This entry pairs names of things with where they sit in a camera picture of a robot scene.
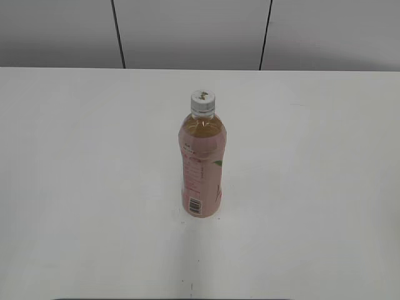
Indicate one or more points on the pink label oolong tea bottle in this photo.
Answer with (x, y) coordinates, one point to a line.
(202, 141)

